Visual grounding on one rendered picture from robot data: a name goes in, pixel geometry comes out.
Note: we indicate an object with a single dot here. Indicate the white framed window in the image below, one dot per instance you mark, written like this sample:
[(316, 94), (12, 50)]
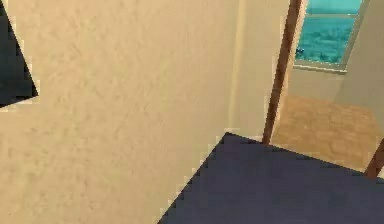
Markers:
[(328, 33)]

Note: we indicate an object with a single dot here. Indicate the brown wooden door frame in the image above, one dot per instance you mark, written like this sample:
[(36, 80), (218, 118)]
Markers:
[(281, 70)]

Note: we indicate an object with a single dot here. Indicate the black framed wall picture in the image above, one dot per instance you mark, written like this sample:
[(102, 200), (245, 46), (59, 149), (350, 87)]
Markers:
[(13, 73)]

